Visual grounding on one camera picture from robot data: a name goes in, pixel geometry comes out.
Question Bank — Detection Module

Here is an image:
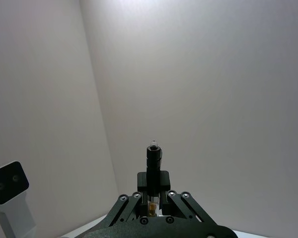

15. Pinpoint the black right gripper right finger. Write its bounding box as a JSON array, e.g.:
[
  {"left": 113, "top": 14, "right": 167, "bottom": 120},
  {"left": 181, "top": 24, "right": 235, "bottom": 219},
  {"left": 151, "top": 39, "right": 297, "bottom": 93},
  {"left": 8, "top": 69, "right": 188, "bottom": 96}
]
[{"left": 159, "top": 170, "right": 215, "bottom": 223}]

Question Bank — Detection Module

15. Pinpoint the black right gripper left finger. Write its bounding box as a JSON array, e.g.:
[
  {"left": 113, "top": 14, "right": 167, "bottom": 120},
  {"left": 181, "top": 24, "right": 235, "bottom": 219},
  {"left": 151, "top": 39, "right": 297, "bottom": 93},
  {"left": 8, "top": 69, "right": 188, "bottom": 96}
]
[{"left": 108, "top": 172, "right": 148, "bottom": 227}]

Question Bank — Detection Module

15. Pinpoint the black tool with clear tip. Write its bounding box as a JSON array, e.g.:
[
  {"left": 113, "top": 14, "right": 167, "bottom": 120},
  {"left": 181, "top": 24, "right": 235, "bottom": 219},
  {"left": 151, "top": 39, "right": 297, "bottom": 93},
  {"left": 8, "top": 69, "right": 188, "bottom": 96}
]
[{"left": 146, "top": 139, "right": 163, "bottom": 218}]

